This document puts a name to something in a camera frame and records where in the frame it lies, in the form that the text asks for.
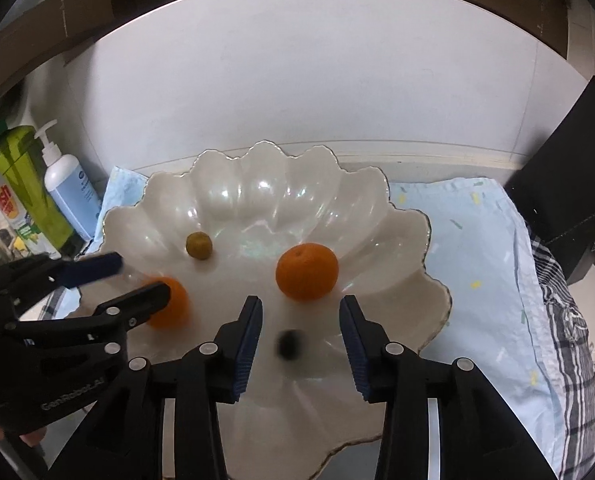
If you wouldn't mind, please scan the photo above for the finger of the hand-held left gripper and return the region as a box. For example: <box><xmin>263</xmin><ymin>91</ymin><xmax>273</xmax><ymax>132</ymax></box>
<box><xmin>4</xmin><ymin>282</ymin><xmax>172</xmax><ymax>361</ymax></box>
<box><xmin>0</xmin><ymin>252</ymin><xmax>124</xmax><ymax>306</ymax></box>

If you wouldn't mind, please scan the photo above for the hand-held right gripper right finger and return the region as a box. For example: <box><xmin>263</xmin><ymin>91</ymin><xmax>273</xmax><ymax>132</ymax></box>
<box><xmin>339</xmin><ymin>296</ymin><xmax>545</xmax><ymax>480</ymax></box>

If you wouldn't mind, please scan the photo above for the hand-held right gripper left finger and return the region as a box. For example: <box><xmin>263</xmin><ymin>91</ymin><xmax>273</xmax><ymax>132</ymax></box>
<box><xmin>84</xmin><ymin>295</ymin><xmax>264</xmax><ymax>480</ymax></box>

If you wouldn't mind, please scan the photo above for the orange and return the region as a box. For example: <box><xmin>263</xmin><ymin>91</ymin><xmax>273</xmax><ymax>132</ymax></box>
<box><xmin>144</xmin><ymin>276</ymin><xmax>189</xmax><ymax>330</ymax></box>
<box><xmin>276</xmin><ymin>242</ymin><xmax>339</xmax><ymax>303</ymax></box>

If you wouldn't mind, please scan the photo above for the small dark round fruit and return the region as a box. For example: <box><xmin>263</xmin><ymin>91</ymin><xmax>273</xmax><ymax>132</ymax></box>
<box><xmin>276</xmin><ymin>329</ymin><xmax>305</xmax><ymax>362</ymax></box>

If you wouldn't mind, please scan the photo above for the small green fruit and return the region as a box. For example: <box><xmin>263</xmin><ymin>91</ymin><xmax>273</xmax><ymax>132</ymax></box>
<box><xmin>186</xmin><ymin>231</ymin><xmax>213</xmax><ymax>261</ymax></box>

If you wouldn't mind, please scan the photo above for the white scalloped bowl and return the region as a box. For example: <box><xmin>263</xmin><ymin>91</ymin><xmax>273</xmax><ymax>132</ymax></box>
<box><xmin>70</xmin><ymin>141</ymin><xmax>452</xmax><ymax>480</ymax></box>

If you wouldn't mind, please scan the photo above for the white pump bottle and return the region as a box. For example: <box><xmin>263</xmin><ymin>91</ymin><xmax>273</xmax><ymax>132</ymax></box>
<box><xmin>34</xmin><ymin>120</ymin><xmax>102</xmax><ymax>242</ymax></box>

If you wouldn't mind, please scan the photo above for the green bottle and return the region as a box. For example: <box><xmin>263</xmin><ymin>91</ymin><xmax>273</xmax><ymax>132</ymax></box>
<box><xmin>0</xmin><ymin>120</ymin><xmax>80</xmax><ymax>261</ymax></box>

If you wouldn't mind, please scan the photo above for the light blue cloth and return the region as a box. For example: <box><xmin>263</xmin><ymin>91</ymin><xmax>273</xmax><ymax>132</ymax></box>
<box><xmin>94</xmin><ymin>165</ymin><xmax>573</xmax><ymax>480</ymax></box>

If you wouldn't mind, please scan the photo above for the plaid cloth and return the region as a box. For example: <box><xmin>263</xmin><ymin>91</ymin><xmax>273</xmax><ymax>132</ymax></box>
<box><xmin>530</xmin><ymin>232</ymin><xmax>595</xmax><ymax>480</ymax></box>

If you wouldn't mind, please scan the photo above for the black knife block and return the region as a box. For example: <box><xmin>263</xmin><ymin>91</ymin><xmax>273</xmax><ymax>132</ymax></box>
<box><xmin>503</xmin><ymin>76</ymin><xmax>595</xmax><ymax>283</ymax></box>

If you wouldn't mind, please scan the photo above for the dark brown wall cabinet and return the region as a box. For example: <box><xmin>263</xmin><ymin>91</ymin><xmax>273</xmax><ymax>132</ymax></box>
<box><xmin>0</xmin><ymin>0</ymin><xmax>595</xmax><ymax>116</ymax></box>

